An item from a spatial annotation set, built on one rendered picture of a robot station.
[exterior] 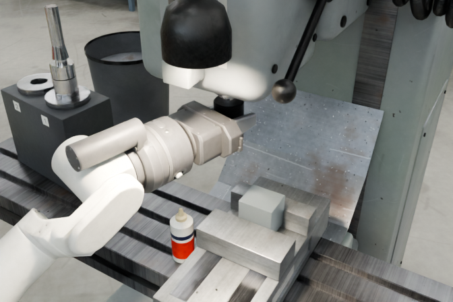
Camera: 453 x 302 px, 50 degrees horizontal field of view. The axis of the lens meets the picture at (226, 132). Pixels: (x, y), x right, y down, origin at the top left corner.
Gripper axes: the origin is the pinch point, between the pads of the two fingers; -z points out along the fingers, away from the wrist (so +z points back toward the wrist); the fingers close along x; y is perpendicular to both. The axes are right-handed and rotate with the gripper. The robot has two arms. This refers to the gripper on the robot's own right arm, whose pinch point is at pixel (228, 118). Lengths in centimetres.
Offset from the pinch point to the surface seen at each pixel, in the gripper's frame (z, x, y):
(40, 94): 10.7, 45.2, 8.2
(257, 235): 2.8, -9.4, 16.2
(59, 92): 9.5, 38.2, 5.8
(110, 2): -248, 448, 124
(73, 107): 8.8, 35.0, 8.2
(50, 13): 8.2, 38.4, -9.9
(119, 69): -77, 159, 65
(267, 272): 5.2, -13.8, 19.1
